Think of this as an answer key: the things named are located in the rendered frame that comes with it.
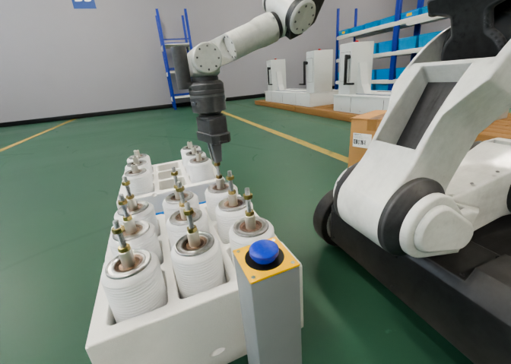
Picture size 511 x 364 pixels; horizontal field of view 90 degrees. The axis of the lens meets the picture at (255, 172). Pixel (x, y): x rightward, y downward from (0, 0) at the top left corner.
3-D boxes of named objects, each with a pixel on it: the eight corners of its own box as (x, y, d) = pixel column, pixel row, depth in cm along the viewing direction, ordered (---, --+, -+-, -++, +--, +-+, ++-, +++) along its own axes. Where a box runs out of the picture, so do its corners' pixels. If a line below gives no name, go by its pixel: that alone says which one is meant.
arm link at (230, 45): (193, 79, 68) (236, 58, 71) (199, 78, 60) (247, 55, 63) (180, 55, 65) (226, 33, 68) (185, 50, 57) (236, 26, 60)
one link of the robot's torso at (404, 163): (355, 226, 60) (473, 52, 56) (426, 276, 44) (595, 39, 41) (312, 200, 53) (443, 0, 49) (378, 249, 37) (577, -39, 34)
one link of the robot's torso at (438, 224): (480, 135, 68) (331, 159, 53) (595, 153, 51) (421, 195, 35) (466, 188, 74) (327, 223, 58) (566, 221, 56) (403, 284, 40)
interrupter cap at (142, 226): (107, 245, 52) (106, 242, 52) (119, 226, 59) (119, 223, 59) (145, 239, 53) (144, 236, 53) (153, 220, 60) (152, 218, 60)
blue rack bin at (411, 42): (415, 49, 520) (416, 38, 512) (433, 46, 487) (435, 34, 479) (397, 50, 503) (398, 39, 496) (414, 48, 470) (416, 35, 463)
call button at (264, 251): (271, 247, 37) (270, 235, 37) (284, 263, 34) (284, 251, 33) (245, 255, 36) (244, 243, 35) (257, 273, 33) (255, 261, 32)
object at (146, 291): (128, 370, 46) (99, 293, 39) (124, 329, 54) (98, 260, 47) (181, 341, 50) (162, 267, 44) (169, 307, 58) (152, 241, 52)
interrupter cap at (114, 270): (106, 288, 41) (105, 284, 41) (105, 261, 47) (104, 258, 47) (155, 268, 44) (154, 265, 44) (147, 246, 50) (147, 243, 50)
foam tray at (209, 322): (244, 238, 92) (239, 194, 86) (304, 327, 58) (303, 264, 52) (128, 275, 79) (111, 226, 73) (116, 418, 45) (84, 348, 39)
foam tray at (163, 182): (210, 186, 141) (204, 155, 134) (230, 218, 106) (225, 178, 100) (134, 203, 128) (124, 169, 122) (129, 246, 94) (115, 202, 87)
